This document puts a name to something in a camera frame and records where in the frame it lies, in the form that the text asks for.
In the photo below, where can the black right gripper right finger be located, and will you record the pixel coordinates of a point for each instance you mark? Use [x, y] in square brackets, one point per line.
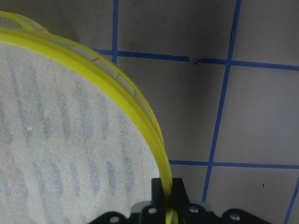
[179, 198]

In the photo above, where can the yellow steamer top layer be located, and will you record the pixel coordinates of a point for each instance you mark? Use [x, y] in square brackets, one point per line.
[77, 137]

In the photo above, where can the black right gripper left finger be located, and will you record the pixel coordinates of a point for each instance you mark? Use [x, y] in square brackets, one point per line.
[158, 199]

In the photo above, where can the yellow steamer bottom layer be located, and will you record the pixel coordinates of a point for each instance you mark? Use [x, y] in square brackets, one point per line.
[14, 21]

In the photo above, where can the yellow steamer layer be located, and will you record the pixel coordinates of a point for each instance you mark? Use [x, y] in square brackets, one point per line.
[77, 137]
[14, 21]

